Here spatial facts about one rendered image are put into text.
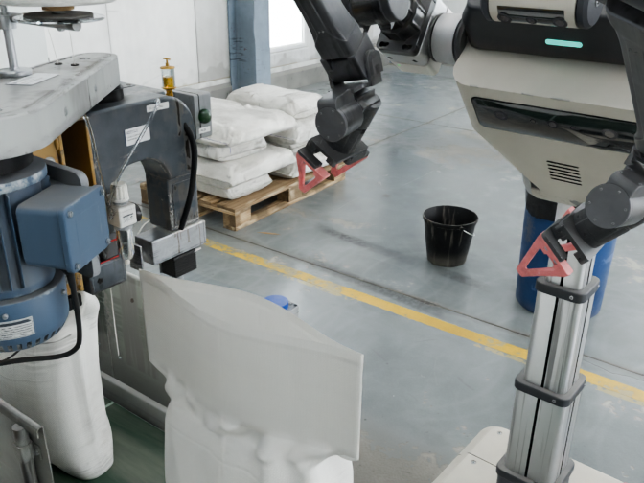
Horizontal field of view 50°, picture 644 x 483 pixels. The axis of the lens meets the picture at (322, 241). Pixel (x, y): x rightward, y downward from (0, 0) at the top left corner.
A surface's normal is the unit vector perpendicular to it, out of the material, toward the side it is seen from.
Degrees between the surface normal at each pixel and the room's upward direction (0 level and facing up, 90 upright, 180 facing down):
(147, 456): 0
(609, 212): 79
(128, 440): 0
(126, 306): 90
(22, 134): 90
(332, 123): 95
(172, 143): 90
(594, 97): 40
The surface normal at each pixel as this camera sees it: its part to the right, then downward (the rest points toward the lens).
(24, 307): 0.59, 0.36
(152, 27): 0.80, 0.25
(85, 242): 0.98, 0.09
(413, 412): 0.01, -0.91
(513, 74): -0.40, -0.50
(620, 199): -0.71, 0.10
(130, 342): -0.60, 0.32
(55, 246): -0.22, 0.40
